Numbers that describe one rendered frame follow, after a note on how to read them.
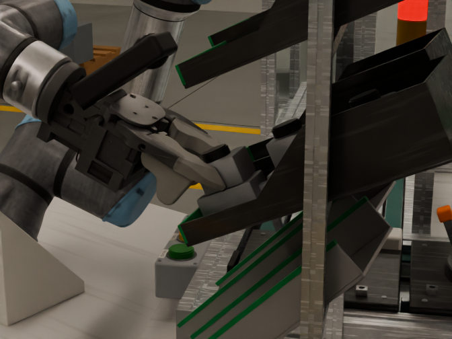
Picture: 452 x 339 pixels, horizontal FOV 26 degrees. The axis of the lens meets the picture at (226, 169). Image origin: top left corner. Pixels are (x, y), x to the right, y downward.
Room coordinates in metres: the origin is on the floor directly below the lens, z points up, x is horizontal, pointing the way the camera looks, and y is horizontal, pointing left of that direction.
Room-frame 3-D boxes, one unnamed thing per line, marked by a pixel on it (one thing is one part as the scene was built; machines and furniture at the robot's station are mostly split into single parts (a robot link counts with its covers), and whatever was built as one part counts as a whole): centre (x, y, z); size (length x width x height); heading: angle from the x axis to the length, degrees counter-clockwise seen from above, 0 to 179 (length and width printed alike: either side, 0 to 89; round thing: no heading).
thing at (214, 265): (1.65, -0.04, 0.91); 0.89 x 0.06 x 0.11; 169
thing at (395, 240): (1.43, -0.25, 0.97); 0.05 x 0.05 x 0.04; 79
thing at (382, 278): (1.35, -0.14, 0.96); 0.24 x 0.24 x 0.02; 79
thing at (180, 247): (1.40, 0.07, 0.96); 0.04 x 0.04 x 0.02
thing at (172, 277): (1.47, 0.06, 0.93); 0.21 x 0.07 x 0.06; 169
